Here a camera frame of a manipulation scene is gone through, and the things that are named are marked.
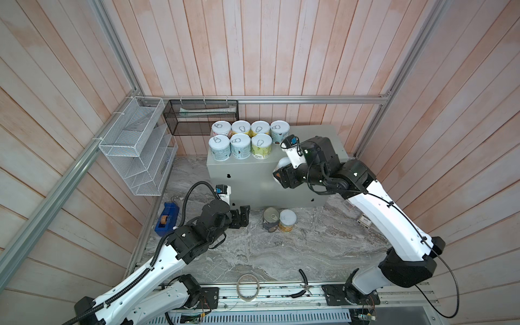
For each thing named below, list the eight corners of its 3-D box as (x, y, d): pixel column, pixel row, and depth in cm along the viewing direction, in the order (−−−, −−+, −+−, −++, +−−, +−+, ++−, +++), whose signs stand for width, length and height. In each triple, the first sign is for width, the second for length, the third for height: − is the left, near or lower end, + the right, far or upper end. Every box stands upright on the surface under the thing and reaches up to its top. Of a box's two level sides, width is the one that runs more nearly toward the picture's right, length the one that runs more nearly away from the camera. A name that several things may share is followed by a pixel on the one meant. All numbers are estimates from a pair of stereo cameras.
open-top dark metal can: (263, 232, 92) (263, 222, 84) (262, 217, 97) (263, 206, 88) (277, 232, 92) (279, 222, 84) (276, 217, 97) (278, 206, 88)
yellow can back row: (278, 232, 92) (280, 224, 86) (277, 218, 97) (279, 209, 90) (294, 232, 92) (297, 224, 86) (292, 218, 97) (295, 209, 90)
